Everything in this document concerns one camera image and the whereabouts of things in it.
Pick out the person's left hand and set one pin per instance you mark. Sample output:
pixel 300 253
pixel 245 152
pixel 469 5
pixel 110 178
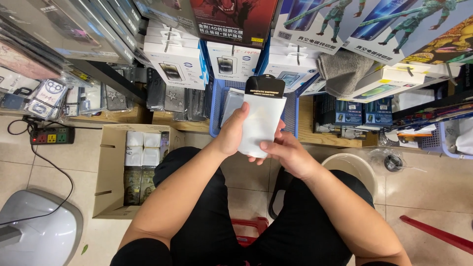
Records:
pixel 230 135

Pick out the person's right hand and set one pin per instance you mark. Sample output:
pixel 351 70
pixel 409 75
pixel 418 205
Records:
pixel 293 155

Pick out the white packet with black top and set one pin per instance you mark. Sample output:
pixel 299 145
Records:
pixel 263 114

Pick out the white packets in basket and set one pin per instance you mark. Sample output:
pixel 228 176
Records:
pixel 232 105

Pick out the blue plastic basket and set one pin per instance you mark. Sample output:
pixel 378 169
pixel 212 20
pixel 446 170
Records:
pixel 218 103

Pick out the wooden shelf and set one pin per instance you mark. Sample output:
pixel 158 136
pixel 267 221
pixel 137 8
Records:
pixel 325 125

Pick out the black sandal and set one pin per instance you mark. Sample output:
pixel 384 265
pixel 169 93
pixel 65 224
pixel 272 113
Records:
pixel 276 195

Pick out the white plastic bucket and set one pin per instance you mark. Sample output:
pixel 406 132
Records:
pixel 351 168

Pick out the row of dark phone cases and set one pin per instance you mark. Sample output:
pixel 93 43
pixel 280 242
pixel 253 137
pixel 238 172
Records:
pixel 173 98

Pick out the white screen protector box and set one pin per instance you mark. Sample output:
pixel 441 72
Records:
pixel 175 64
pixel 290 70
pixel 232 62

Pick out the stack of dark blue boxes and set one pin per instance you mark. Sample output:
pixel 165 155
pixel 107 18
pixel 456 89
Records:
pixel 351 111

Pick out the small white carton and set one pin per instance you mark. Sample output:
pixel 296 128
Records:
pixel 133 156
pixel 152 140
pixel 151 157
pixel 134 139

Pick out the red plastic stool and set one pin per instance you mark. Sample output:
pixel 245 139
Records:
pixel 251 227

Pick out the person's black trousers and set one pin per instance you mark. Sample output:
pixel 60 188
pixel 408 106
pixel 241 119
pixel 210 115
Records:
pixel 210 221

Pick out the dark printed flat box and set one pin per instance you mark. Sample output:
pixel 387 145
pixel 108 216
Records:
pixel 147 184
pixel 132 186

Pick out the grey cloth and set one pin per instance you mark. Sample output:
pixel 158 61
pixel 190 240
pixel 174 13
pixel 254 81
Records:
pixel 342 72

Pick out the clear plastic bag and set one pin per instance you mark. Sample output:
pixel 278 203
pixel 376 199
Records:
pixel 390 160

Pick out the white box with green print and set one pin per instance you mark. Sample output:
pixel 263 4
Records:
pixel 384 87

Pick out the red printed black box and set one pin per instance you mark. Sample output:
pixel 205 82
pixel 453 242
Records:
pixel 232 18

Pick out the brown cardboard box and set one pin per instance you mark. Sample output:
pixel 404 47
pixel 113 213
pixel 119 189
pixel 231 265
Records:
pixel 111 173

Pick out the white box with figure print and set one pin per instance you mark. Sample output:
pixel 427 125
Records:
pixel 314 26

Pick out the bundle of coloured pens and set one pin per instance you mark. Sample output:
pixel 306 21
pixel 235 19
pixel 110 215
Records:
pixel 432 116

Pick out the blue basket with white bag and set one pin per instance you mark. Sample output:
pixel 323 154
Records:
pixel 454 140

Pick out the red stick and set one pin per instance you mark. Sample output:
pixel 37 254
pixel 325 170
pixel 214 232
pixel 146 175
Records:
pixel 436 232

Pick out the large white figure print box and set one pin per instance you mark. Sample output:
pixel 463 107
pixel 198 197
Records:
pixel 399 29

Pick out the black power strip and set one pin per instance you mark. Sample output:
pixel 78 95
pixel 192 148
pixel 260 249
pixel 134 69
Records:
pixel 51 136

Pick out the green leaf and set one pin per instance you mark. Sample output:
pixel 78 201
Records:
pixel 84 249

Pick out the yellow printed black box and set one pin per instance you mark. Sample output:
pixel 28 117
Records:
pixel 443 46

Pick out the rack of clear phone cases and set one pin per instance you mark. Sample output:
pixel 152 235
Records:
pixel 55 48

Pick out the grey plastic appliance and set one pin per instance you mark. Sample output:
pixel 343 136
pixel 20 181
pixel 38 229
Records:
pixel 35 229

